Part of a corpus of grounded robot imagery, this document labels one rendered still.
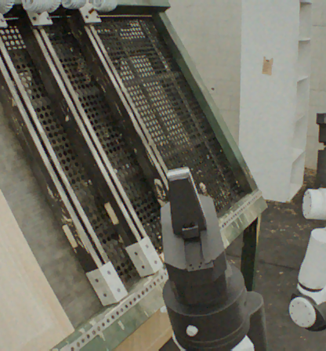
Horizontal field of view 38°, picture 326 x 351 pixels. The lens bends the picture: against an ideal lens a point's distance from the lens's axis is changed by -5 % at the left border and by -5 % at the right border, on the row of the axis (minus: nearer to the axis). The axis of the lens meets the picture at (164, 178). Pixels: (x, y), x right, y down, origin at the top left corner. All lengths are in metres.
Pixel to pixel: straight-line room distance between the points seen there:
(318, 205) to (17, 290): 0.86
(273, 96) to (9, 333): 3.90
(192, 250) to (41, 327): 1.03
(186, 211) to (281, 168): 4.51
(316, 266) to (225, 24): 5.51
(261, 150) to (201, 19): 2.34
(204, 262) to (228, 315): 0.09
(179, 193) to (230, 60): 6.03
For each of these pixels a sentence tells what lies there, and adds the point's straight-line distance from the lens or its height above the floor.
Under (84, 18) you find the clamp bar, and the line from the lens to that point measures 2.05.
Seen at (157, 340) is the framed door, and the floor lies 0.31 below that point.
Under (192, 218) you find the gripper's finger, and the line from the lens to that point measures 0.46.
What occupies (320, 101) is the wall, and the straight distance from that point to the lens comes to 6.15.
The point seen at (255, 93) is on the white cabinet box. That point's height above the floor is 1.08.
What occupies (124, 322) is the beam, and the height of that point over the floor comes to 0.85.
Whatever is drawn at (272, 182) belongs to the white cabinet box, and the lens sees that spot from 5.02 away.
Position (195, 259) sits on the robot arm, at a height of 1.57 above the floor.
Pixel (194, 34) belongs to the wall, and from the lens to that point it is 6.65.
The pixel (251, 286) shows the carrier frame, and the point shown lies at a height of 0.29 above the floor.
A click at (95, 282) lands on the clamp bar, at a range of 1.60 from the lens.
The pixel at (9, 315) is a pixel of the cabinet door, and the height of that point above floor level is 1.01.
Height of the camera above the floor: 1.78
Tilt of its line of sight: 18 degrees down
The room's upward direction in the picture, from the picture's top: straight up
